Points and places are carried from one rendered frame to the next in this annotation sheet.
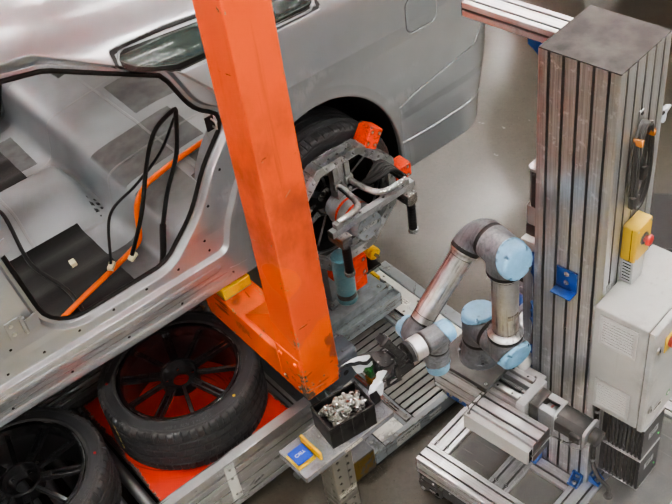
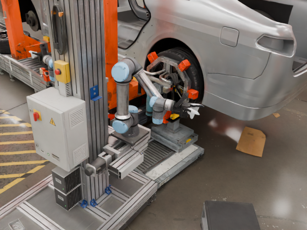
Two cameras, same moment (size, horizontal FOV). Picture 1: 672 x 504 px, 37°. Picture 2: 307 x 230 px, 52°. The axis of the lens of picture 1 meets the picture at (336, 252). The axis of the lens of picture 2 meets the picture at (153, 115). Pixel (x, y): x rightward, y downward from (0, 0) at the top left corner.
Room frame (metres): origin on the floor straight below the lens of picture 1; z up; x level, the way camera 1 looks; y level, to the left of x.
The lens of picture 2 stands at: (2.15, -2.84, 2.23)
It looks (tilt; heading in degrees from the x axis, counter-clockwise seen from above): 31 degrees down; 74
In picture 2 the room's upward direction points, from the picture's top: 3 degrees clockwise
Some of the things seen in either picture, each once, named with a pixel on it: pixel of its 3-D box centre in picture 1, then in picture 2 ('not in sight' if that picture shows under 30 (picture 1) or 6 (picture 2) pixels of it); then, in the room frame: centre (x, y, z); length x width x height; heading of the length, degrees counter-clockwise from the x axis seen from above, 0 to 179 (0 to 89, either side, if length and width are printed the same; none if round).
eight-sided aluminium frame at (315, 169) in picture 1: (341, 206); (167, 84); (3.10, -0.05, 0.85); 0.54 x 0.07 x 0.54; 123
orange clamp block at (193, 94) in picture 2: (397, 169); (192, 94); (3.28, -0.31, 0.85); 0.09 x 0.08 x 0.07; 123
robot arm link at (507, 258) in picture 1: (504, 301); not in sight; (2.12, -0.49, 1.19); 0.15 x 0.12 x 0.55; 26
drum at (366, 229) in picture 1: (353, 214); (162, 86); (3.04, -0.09, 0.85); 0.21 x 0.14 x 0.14; 33
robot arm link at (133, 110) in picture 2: not in sight; (129, 114); (2.56, -0.81, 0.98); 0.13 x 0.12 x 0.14; 55
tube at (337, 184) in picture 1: (337, 198); (153, 67); (2.94, -0.04, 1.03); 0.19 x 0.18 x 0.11; 33
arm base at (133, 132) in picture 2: not in sight; (130, 127); (2.56, -0.81, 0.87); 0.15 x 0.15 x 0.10
